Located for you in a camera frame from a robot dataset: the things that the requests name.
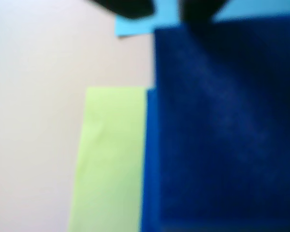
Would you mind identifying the green paper square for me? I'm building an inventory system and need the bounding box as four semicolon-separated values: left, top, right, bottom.
67;86;149;232

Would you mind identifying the medium blue cube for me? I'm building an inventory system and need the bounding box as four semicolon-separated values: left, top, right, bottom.
153;14;290;232

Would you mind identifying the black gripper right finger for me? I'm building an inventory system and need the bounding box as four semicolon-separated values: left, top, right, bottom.
178;0;230;25

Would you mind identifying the light blue paper square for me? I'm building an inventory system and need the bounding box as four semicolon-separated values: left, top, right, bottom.
115;0;290;38

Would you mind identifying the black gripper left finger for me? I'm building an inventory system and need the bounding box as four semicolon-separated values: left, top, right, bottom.
87;0;157;20

